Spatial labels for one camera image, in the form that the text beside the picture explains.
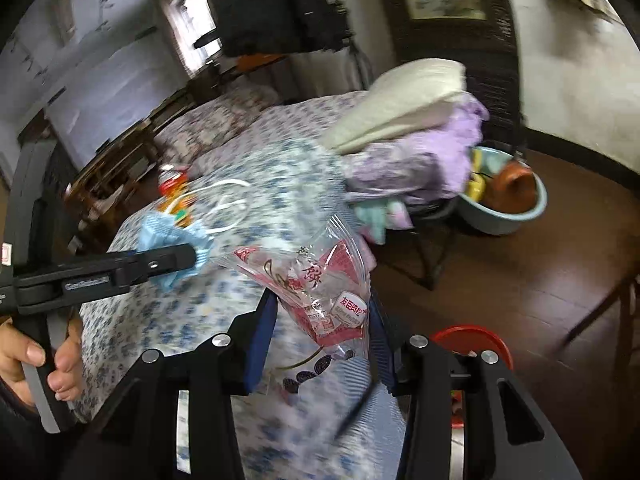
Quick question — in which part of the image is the red bin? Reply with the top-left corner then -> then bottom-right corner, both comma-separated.
432,326 -> 516,431

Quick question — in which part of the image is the window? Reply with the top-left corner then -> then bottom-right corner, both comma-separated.
160,0 -> 221,63

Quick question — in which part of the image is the dark cookie packet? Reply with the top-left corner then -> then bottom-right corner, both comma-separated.
272,350 -> 341,396

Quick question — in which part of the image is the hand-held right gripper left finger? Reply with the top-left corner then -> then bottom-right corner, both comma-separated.
87,287 -> 278,480

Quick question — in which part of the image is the black metal coat rack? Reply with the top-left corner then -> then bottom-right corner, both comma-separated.
345,25 -> 381,91

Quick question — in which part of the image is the dark wooden stool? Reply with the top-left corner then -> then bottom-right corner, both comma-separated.
567,270 -> 640,346

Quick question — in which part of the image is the colourful snack packet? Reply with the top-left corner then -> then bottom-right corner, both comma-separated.
162,195 -> 196,228

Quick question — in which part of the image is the clear pink printed bag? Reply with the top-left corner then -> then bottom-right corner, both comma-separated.
220,212 -> 373,361

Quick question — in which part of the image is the red snack bag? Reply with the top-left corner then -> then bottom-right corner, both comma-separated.
159,165 -> 191,196

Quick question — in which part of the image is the white dust sheet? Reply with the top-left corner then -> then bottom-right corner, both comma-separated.
45,55 -> 181,161

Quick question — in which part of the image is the black jacket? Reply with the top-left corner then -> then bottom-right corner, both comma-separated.
210,0 -> 351,58

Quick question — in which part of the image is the wooden desk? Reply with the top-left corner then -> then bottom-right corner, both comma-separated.
65,105 -> 196,221

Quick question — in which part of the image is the white quilted pillow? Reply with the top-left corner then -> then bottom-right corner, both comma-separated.
320,58 -> 468,155

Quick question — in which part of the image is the black metal stand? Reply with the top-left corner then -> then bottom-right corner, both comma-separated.
395,200 -> 461,292

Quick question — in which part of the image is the blue plastic basin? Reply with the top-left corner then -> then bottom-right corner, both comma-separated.
457,146 -> 548,237

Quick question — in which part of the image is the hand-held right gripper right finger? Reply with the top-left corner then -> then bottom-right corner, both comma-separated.
367,287 -> 583,480

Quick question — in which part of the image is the orange table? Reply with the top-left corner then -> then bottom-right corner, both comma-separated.
235,52 -> 288,73

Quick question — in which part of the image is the pale green cloth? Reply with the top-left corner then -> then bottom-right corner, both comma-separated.
355,197 -> 413,243

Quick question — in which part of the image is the person's left hand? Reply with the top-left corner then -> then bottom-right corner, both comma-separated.
0,317 -> 83,406

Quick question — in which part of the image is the yellow plastic item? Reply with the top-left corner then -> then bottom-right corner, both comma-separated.
465,150 -> 488,206

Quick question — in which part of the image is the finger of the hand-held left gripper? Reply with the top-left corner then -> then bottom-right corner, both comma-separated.
112,244 -> 197,287

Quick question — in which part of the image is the blue face mask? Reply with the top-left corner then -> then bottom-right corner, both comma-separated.
136,179 -> 251,292

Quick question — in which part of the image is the floral bed pillow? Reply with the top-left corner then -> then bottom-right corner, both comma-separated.
152,85 -> 281,171

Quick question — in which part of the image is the purple floral cloth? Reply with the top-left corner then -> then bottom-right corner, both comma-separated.
342,97 -> 491,206

